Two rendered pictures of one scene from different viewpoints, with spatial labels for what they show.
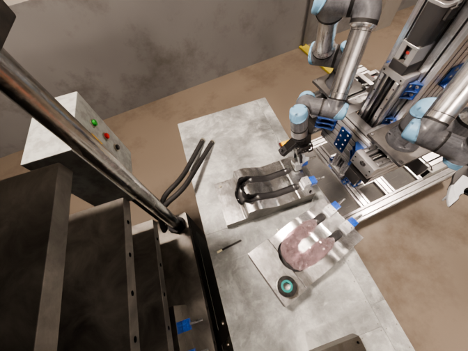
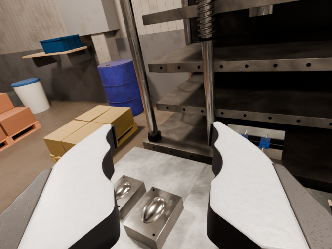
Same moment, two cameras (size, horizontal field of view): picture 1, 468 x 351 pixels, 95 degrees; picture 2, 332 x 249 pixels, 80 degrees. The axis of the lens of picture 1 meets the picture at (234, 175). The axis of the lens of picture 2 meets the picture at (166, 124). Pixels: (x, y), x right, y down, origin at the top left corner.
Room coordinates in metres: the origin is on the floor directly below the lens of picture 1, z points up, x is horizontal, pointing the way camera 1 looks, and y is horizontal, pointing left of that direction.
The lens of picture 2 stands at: (0.16, -0.58, 1.52)
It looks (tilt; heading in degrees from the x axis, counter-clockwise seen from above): 28 degrees down; 133
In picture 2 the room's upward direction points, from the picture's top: 10 degrees counter-clockwise
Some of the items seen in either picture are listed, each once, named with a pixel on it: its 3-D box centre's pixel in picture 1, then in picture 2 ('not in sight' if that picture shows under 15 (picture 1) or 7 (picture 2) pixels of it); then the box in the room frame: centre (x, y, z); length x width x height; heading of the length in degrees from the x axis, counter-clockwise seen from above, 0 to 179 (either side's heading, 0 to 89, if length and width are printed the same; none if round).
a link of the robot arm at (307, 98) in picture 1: (308, 104); not in sight; (0.71, -0.40, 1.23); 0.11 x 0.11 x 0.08; 57
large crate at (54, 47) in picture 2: not in sight; (62, 44); (-3.83, 1.28, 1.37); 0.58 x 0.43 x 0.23; 14
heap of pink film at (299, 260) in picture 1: (306, 243); not in sight; (0.18, -0.27, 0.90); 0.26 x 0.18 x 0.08; 115
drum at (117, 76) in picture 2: not in sight; (122, 88); (-2.83, 1.60, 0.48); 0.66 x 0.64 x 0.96; 14
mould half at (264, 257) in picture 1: (306, 246); not in sight; (0.17, -0.27, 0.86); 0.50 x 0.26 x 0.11; 115
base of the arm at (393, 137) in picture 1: (407, 133); not in sight; (0.54, -0.86, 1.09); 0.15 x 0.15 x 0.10
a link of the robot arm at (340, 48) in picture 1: (347, 57); not in sight; (1.03, -0.73, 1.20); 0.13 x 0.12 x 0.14; 57
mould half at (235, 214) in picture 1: (262, 189); not in sight; (0.51, -0.14, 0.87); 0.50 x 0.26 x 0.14; 98
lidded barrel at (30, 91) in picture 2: not in sight; (32, 96); (-5.28, 0.83, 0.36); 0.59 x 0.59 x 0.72
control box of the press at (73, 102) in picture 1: (147, 204); not in sight; (0.63, 0.58, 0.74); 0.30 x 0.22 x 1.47; 8
